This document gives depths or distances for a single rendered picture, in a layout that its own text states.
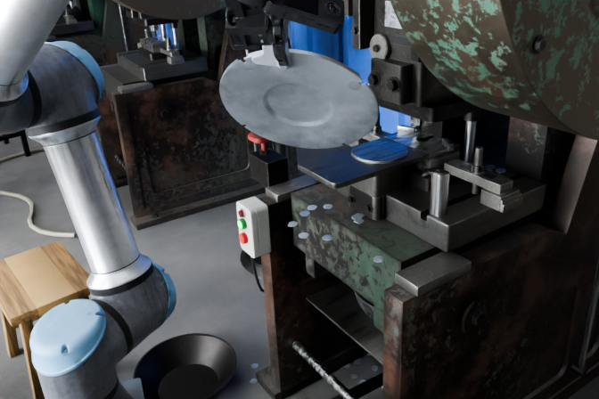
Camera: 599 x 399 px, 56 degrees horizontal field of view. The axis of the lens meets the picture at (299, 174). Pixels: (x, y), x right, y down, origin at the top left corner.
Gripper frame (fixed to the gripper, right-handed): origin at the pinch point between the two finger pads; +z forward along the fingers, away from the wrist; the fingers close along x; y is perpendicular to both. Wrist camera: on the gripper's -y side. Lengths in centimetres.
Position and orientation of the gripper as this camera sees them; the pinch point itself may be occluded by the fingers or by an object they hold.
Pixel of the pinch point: (289, 60)
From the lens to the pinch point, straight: 93.9
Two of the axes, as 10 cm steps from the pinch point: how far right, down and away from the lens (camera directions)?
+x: -0.4, 9.3, -3.6
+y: -9.9, 0.0, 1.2
